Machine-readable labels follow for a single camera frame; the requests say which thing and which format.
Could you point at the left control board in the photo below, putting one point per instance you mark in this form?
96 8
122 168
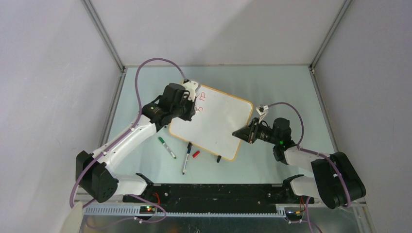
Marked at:
147 210

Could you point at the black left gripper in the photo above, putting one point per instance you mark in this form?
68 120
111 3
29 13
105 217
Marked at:
191 104

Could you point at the blue whiteboard marker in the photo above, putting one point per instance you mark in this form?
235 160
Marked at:
186 161

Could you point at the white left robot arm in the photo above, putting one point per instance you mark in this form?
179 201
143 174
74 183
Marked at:
95 172

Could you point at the right control board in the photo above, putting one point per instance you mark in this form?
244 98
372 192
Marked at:
294 214

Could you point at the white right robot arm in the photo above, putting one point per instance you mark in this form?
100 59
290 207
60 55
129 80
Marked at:
334 181

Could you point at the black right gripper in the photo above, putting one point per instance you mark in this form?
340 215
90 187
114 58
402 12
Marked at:
249 133

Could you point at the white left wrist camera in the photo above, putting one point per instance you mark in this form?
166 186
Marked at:
192 87

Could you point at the control board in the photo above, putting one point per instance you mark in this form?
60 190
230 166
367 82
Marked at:
147 210
294 214

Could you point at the orange framed whiteboard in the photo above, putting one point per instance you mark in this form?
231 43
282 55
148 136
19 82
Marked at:
217 116

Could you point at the green whiteboard marker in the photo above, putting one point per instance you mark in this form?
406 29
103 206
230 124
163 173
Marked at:
167 147

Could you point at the red marker cap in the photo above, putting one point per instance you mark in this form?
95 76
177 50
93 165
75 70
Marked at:
196 154

